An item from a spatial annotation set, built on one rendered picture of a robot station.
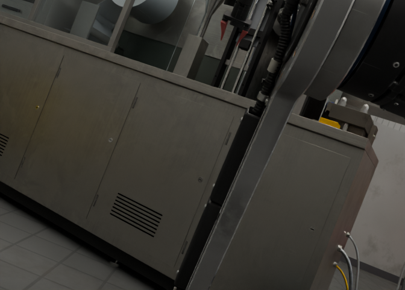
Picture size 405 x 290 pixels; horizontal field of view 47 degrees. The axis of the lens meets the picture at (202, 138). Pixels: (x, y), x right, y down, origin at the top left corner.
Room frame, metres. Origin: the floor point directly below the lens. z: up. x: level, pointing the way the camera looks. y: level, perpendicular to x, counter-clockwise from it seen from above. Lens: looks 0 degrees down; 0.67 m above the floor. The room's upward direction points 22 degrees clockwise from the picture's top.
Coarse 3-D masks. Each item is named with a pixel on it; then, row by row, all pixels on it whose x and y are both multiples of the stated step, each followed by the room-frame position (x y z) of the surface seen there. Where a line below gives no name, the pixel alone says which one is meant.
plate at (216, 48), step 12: (192, 12) 2.77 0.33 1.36; (204, 12) 2.74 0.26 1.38; (216, 12) 2.71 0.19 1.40; (192, 24) 2.76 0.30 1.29; (216, 24) 2.69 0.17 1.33; (228, 24) 2.66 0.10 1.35; (180, 36) 2.78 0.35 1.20; (204, 36) 2.71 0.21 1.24; (216, 36) 2.68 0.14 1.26; (228, 36) 2.65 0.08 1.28; (216, 48) 2.67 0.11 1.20; (240, 60) 2.60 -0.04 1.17; (348, 96) 2.33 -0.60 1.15; (360, 108) 2.44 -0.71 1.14; (372, 108) 2.33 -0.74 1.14; (396, 120) 2.39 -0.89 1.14
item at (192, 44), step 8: (208, 0) 2.44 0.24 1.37; (216, 0) 2.43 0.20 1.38; (224, 0) 2.47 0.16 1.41; (208, 8) 2.45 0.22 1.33; (216, 8) 2.46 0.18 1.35; (208, 16) 2.45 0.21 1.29; (200, 24) 2.47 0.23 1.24; (208, 24) 2.47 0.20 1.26; (200, 32) 2.45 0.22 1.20; (192, 40) 2.43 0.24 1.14; (200, 40) 2.41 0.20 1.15; (184, 48) 2.44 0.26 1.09; (192, 48) 2.42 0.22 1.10; (200, 48) 2.43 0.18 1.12; (184, 56) 2.44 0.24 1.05; (192, 56) 2.42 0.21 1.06; (200, 56) 2.46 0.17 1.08; (176, 64) 2.45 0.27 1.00; (184, 64) 2.43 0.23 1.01; (192, 64) 2.42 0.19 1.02; (200, 64) 2.49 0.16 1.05; (176, 72) 2.44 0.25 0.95; (184, 72) 2.42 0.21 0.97; (192, 72) 2.45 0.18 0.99
